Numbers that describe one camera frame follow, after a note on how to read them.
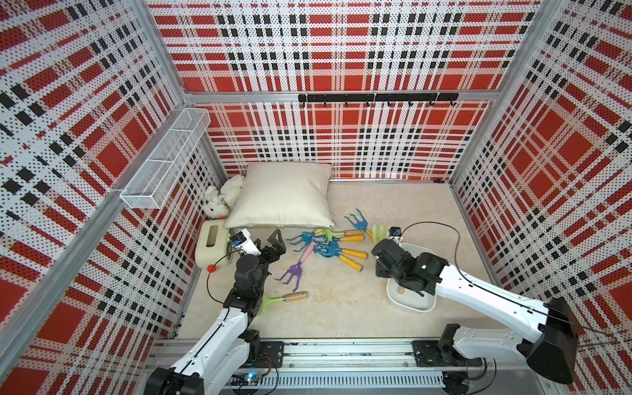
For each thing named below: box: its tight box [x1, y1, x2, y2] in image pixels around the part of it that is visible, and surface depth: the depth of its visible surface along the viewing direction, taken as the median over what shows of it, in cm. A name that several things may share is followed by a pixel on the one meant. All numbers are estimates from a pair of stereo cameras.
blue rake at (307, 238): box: [286, 231, 316, 252], surface depth 103 cm
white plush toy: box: [202, 174, 246, 220], surface depth 107 cm
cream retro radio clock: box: [195, 218, 232, 268], surface depth 92 cm
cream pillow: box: [223, 162, 335, 229], surface depth 101 cm
